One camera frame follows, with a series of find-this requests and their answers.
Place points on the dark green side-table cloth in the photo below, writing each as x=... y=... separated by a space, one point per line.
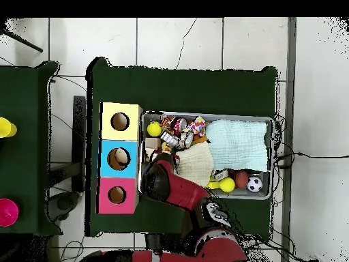
x=27 y=163

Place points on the wooden box with three holes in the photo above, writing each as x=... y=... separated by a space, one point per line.
x=109 y=131

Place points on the cream muslin cloth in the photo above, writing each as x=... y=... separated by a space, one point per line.
x=196 y=163

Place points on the crushed red drink can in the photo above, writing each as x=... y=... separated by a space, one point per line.
x=178 y=125

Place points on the pink plastic cup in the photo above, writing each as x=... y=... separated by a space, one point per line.
x=8 y=212

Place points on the yellow plastic cup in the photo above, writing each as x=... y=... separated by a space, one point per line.
x=6 y=127

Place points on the colourful polka-dot wrapper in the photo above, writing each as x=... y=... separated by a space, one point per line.
x=198 y=126

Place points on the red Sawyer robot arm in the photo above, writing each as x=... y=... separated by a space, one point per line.
x=185 y=191

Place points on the black tripod leg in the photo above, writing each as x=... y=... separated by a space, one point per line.
x=24 y=43

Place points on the shallow clear mesh bin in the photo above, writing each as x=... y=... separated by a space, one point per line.
x=240 y=116

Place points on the plain yellow ball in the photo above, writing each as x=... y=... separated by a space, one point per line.
x=227 y=185

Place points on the dark green table cloth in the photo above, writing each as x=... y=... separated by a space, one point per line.
x=177 y=90

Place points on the yellow plush duck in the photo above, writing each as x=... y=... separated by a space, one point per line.
x=165 y=148

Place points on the yellow smiley ball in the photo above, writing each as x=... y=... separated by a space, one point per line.
x=154 y=129

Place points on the reddish brown ball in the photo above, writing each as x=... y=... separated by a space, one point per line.
x=241 y=179

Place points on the small soccer ball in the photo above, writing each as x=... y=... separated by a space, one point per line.
x=254 y=184

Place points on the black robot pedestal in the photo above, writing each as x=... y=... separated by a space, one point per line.
x=163 y=241

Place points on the beige round toy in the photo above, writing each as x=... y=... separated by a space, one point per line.
x=121 y=156

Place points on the pale mint muslin cloth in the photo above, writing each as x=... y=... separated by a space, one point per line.
x=237 y=144

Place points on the plain wooden cube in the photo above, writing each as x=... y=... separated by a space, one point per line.
x=153 y=143

